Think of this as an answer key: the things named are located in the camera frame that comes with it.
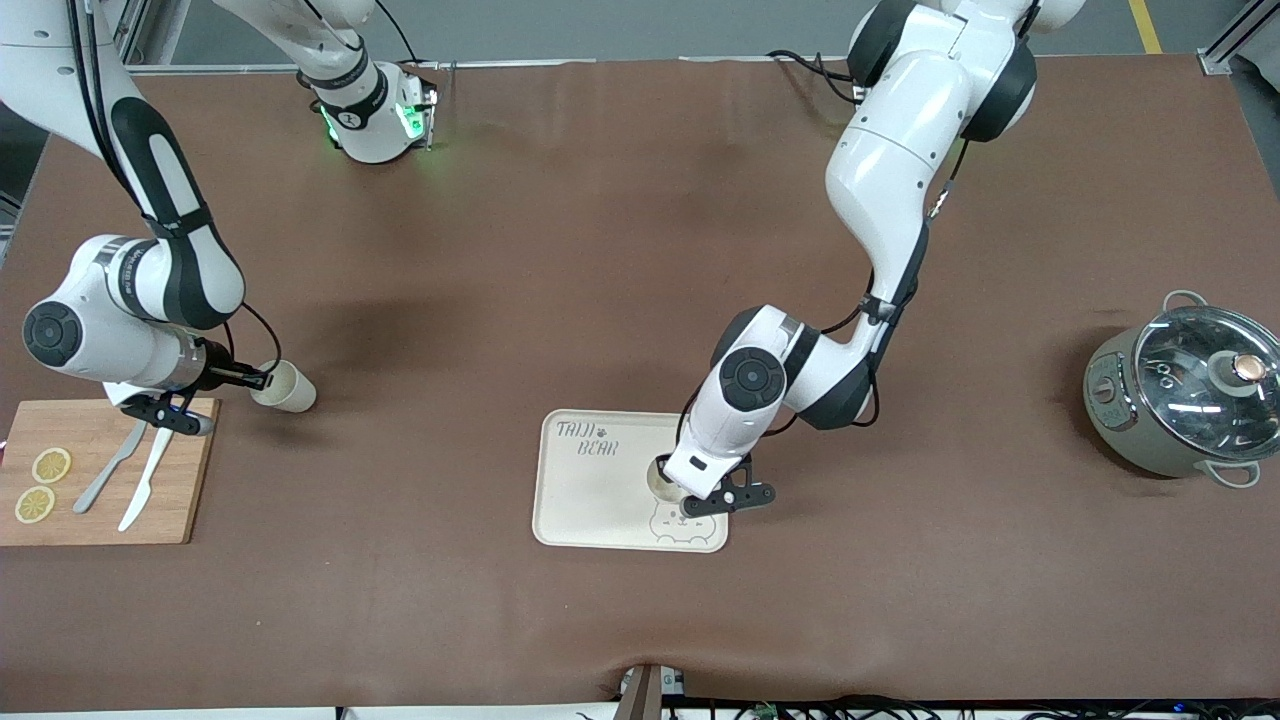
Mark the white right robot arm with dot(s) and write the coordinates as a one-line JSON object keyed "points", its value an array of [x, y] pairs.
{"points": [[100, 335]]}

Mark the glass pot lid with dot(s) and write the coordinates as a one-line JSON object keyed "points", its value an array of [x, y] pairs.
{"points": [[1190, 400]]}

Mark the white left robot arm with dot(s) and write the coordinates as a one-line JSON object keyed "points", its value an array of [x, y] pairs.
{"points": [[900, 150]]}

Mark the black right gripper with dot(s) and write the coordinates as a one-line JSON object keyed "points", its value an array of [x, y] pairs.
{"points": [[216, 378]]}

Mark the aluminium frame profile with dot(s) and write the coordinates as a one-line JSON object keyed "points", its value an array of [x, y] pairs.
{"points": [[125, 40], [1215, 60]]}

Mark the white plastic cup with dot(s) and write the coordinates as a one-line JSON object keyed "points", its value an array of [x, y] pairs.
{"points": [[295, 392], [660, 490]]}

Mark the white tray with bear print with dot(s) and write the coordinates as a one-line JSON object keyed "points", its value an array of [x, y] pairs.
{"points": [[580, 500]]}

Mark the grey electric cooking pot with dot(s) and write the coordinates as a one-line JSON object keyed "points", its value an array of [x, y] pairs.
{"points": [[1110, 410]]}

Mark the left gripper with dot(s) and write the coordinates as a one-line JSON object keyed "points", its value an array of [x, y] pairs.
{"points": [[660, 464]]}

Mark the wooden cutting board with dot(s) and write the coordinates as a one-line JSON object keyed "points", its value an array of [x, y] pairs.
{"points": [[190, 480]]}

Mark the metal table edge bracket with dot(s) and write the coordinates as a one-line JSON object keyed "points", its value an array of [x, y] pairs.
{"points": [[645, 695]]}

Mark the white plastic knife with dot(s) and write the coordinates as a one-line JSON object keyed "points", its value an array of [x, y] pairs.
{"points": [[135, 505]]}

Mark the grey plastic knife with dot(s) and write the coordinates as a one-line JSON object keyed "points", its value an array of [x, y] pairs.
{"points": [[92, 492]]}

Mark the lemon slice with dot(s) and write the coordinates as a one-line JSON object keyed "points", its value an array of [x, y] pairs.
{"points": [[35, 504], [51, 465]]}

